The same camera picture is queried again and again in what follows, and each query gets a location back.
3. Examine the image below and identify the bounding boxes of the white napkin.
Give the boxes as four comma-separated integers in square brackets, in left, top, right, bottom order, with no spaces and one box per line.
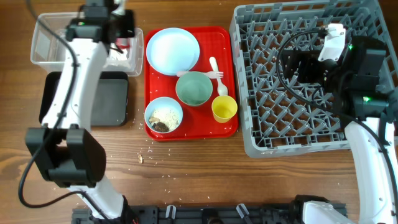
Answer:
[104,49,129,67]

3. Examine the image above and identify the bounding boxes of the light blue plate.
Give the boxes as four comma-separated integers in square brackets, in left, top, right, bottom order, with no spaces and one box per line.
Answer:
[146,27,200,76]

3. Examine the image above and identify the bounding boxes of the white plastic spoon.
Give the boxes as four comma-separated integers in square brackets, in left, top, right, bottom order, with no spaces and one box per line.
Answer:
[209,57,228,96]

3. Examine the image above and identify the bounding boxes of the yellow cup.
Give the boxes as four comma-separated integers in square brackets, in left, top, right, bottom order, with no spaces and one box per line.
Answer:
[211,95,238,123]

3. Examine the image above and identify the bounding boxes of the green bowl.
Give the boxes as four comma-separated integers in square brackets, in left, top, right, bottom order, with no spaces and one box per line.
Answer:
[175,72,213,106]

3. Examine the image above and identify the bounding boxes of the light blue bowl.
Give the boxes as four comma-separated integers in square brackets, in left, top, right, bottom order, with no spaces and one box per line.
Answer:
[144,96,183,134]

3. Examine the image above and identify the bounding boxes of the white plastic fork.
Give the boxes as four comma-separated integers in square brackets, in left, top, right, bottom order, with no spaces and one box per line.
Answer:
[177,71,224,79]

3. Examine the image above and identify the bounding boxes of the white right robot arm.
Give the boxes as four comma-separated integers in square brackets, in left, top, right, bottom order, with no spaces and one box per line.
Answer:
[276,34,397,223]

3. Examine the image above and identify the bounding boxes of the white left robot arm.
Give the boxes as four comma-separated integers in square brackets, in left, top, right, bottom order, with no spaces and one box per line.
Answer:
[25,1,139,223]

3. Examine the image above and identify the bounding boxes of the grey dishwasher rack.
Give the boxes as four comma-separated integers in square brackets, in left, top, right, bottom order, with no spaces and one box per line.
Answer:
[229,1,397,158]

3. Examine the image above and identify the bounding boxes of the black waste tray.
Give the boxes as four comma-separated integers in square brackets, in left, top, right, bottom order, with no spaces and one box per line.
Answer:
[39,72,129,127]

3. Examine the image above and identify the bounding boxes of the clear plastic bin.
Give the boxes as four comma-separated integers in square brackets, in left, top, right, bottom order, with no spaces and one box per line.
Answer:
[30,12,144,77]

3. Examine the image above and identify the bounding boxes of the red plastic tray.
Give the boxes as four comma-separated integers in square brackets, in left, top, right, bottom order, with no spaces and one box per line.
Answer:
[144,26,238,141]

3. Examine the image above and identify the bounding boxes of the rice and food scraps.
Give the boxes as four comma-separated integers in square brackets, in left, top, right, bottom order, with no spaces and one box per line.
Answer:
[149,108,180,133]

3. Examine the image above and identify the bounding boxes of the food crumb on table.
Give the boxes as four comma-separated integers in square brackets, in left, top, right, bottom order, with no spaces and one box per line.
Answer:
[138,154,144,164]

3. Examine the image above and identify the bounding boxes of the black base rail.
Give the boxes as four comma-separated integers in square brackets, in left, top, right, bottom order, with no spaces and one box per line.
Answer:
[71,203,348,224]

